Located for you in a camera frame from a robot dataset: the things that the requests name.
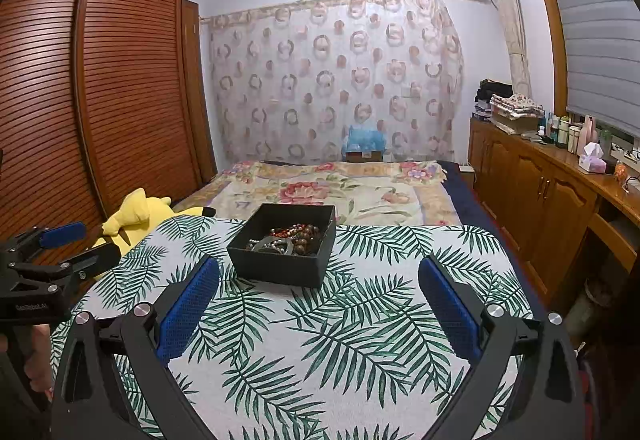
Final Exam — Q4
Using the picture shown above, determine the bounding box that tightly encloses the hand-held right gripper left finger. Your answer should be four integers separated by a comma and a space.
50, 256, 221, 440

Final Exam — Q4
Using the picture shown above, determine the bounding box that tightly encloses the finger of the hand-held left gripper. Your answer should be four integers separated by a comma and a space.
7, 242, 122, 301
0, 221, 87, 265

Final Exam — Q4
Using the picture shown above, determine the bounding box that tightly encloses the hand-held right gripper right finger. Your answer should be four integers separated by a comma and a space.
417, 256, 586, 440

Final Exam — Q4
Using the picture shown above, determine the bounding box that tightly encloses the black felt box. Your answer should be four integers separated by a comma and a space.
226, 203, 337, 289

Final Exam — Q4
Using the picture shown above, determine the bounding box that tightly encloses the pale green jade bangle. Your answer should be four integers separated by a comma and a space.
252, 236, 296, 255

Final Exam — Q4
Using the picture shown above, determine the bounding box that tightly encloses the brown wooden bead bracelet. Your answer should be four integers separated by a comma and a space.
292, 222, 323, 257

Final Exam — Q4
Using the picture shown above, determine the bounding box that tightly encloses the person's left hand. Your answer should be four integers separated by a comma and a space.
25, 324, 53, 398

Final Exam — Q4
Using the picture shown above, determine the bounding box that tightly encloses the yellow plush toy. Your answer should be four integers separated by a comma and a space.
101, 188, 217, 253

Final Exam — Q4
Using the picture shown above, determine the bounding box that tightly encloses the dark blue bed sheet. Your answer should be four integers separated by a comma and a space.
437, 161, 546, 321

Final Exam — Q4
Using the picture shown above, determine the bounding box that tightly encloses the green leaf print cloth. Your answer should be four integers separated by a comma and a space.
50, 215, 533, 440

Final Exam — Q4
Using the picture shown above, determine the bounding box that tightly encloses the grey container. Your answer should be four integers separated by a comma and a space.
565, 277, 606, 336

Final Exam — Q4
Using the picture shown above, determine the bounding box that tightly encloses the wooden cabinet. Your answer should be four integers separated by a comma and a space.
468, 117, 640, 315

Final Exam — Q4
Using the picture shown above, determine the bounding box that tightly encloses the brown louvred wardrobe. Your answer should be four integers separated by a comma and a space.
0, 0, 218, 271

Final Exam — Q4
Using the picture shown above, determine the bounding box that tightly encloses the dark red garment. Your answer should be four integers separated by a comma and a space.
575, 345, 640, 440

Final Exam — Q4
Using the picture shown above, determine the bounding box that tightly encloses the floral blanket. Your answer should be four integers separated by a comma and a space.
172, 161, 458, 227

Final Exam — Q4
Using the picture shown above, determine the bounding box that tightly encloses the small cardboard box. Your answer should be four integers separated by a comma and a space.
345, 150, 386, 164

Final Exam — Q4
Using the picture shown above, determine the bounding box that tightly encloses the blue plastic bag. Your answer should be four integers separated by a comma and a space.
345, 125, 386, 153

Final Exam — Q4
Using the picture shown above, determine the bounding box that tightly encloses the pink tissue box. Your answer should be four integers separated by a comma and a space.
578, 142, 607, 175

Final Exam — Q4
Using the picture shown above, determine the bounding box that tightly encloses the row of toiletry bottles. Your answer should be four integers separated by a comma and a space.
537, 112, 583, 151

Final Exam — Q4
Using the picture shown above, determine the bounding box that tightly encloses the folded floral cloth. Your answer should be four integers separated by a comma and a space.
490, 93, 545, 121

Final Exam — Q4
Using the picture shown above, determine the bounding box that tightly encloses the stack of dark clothes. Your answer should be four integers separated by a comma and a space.
475, 78, 513, 118

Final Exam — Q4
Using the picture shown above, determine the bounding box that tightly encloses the pink bottle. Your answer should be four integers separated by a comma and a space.
580, 116, 599, 153

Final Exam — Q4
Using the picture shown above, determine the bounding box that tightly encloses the white power strip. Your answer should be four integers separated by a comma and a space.
610, 142, 640, 161

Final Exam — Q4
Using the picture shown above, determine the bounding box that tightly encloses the circle patterned curtain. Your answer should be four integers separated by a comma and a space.
200, 0, 463, 165

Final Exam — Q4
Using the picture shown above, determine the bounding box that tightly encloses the beige curtain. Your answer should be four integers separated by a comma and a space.
479, 0, 532, 98

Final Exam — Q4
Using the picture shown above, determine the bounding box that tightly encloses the grey window blind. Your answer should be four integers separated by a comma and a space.
542, 0, 640, 135

